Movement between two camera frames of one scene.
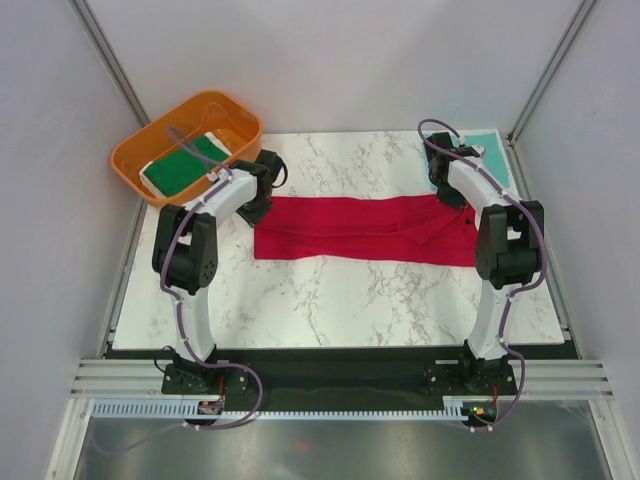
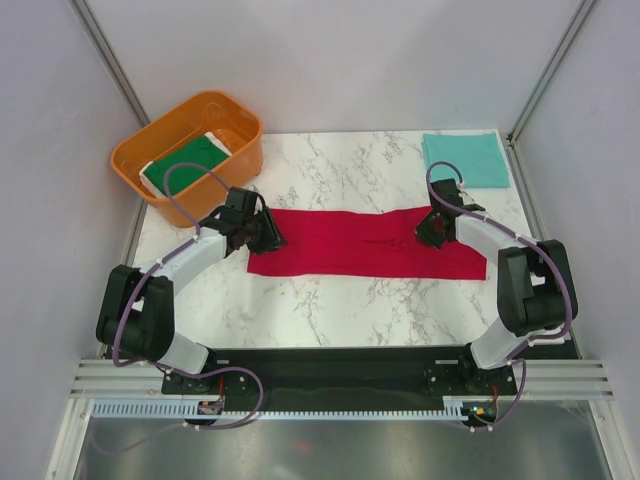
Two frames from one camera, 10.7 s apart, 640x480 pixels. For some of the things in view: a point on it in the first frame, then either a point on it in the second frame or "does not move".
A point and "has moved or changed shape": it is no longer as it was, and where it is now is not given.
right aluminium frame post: (574, 27) does not move
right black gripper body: (448, 195) → (427, 233)
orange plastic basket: (238, 127) does not move
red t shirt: (399, 229) has moved or changed shape
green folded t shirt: (184, 165) does not move
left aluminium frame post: (110, 61) does not move
